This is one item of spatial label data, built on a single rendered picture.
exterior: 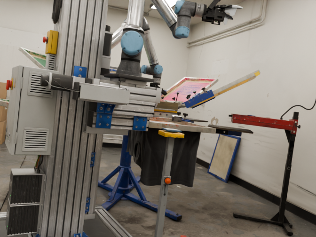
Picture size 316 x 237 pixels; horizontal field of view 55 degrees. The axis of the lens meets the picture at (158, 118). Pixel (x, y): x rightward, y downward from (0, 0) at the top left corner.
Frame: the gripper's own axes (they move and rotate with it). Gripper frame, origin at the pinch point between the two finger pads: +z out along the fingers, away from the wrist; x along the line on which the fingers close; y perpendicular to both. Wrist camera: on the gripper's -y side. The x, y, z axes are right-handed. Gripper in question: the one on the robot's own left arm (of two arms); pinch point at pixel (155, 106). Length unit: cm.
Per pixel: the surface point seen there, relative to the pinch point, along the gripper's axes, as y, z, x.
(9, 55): 178, -60, -415
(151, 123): 20, 11, 57
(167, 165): 12, 35, 77
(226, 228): -86, 109, 5
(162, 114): -16.3, 7.6, -24.3
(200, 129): -17, 12, 57
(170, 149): 12, 25, 77
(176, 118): -20.8, 8.2, 0.4
